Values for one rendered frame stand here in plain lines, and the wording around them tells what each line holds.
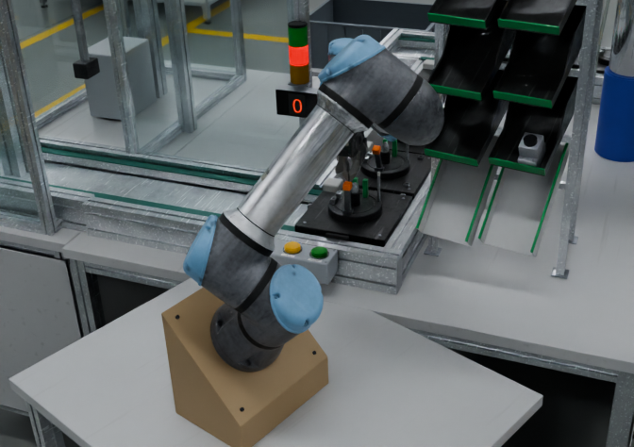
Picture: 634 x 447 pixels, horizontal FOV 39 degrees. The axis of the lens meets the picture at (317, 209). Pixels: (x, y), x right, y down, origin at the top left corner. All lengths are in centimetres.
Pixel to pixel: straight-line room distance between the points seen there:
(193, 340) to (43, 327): 109
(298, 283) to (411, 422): 40
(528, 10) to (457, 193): 48
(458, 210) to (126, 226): 89
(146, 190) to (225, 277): 106
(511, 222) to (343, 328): 47
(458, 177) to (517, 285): 30
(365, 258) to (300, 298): 57
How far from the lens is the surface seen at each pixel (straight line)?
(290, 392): 180
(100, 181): 268
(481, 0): 199
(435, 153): 206
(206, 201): 250
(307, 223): 224
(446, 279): 222
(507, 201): 215
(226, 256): 156
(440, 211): 216
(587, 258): 236
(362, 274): 216
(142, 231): 241
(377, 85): 154
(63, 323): 269
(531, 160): 201
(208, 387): 173
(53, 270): 259
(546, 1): 198
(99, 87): 320
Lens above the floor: 209
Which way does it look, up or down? 29 degrees down
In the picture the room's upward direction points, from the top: 2 degrees counter-clockwise
